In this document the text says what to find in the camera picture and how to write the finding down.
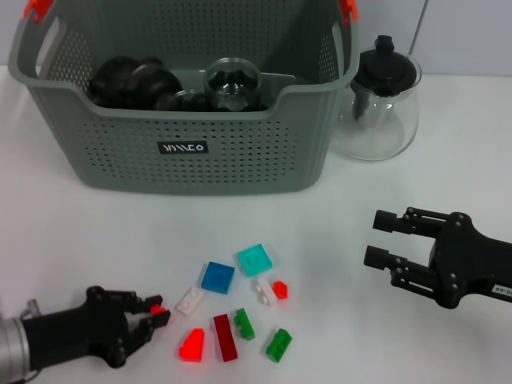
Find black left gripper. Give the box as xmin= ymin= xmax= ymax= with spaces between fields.
xmin=22 ymin=286 xmax=172 ymax=371

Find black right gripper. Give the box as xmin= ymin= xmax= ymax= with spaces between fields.
xmin=363 ymin=206 xmax=512 ymax=310

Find red sloped toy brick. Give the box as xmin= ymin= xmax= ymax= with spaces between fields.
xmin=178 ymin=327 xmax=206 ymax=363

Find glass teacup black sleeve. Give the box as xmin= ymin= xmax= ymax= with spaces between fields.
xmin=131 ymin=58 xmax=185 ymax=109
xmin=202 ymin=57 xmax=265 ymax=113
xmin=154 ymin=90 xmax=209 ymax=112

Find white flat toy plate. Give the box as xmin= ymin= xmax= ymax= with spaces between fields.
xmin=174 ymin=286 xmax=206 ymax=317

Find blue square toy brick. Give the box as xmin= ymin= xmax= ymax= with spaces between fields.
xmin=201 ymin=261 xmax=236 ymax=296

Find dark red long brick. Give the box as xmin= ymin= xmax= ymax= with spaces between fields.
xmin=213 ymin=314 xmax=240 ymax=363

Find green toy brick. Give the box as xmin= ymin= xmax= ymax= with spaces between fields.
xmin=266 ymin=327 xmax=293 ymax=364
xmin=234 ymin=307 xmax=256 ymax=341

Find white toy brick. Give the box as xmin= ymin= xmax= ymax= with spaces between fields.
xmin=255 ymin=278 xmax=278 ymax=307

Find cyan square toy brick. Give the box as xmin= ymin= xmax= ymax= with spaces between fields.
xmin=238 ymin=242 xmax=274 ymax=278

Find grey perforated plastic basket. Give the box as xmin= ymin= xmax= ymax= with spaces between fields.
xmin=7 ymin=0 xmax=361 ymax=197

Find glass teapot black lid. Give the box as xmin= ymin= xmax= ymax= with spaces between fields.
xmin=330 ymin=34 xmax=423 ymax=162

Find dark clay teapot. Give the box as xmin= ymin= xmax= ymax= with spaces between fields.
xmin=87 ymin=56 xmax=139 ymax=109

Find orange basket handle clip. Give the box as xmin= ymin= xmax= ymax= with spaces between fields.
xmin=338 ymin=0 xmax=358 ymax=26
xmin=23 ymin=0 xmax=55 ymax=23

